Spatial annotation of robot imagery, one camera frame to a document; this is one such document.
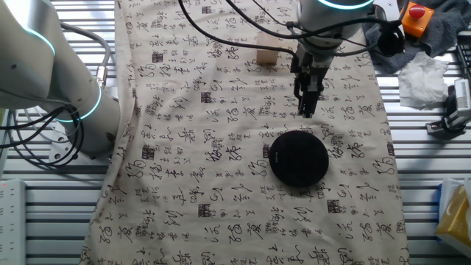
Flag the yellow tissue pack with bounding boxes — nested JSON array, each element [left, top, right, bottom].
[[433, 178, 471, 248]]

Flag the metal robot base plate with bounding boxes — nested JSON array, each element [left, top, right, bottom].
[[49, 121, 111, 163]]

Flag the black round scale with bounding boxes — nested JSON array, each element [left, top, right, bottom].
[[269, 130, 330, 188]]

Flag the black cable bundle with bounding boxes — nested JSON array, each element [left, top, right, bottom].
[[0, 105, 85, 169]]

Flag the grey base cable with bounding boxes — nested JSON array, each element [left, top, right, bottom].
[[60, 21, 112, 90]]

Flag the wooden cube block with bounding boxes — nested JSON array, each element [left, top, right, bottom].
[[256, 32, 280, 66]]

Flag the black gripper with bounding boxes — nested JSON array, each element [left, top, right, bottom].
[[290, 43, 334, 119]]

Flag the orange emergency stop box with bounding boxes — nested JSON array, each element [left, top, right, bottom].
[[400, 1, 435, 39]]

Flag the small camera on stand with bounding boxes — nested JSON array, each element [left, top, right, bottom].
[[425, 78, 471, 140]]

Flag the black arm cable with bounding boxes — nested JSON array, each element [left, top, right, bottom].
[[178, 0, 383, 59]]

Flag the beige calligraphy print cloth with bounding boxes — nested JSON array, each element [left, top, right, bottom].
[[79, 0, 411, 265]]

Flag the white crumpled tissue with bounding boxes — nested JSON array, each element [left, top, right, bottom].
[[397, 51, 450, 110]]

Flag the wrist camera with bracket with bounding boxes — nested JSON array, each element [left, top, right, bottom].
[[373, 0, 406, 58]]

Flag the white power strip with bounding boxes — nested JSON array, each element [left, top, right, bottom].
[[0, 179, 26, 265]]

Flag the black keyboard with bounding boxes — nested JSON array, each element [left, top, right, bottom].
[[455, 31, 471, 80]]

